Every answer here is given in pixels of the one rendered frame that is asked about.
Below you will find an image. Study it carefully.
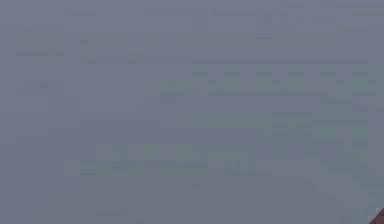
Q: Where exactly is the dark red furniture corner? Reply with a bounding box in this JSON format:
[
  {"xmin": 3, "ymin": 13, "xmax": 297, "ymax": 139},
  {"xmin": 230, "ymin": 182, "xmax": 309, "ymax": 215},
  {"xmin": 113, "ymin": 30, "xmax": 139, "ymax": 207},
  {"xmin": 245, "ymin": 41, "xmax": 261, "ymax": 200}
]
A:
[{"xmin": 367, "ymin": 207, "xmax": 384, "ymax": 224}]

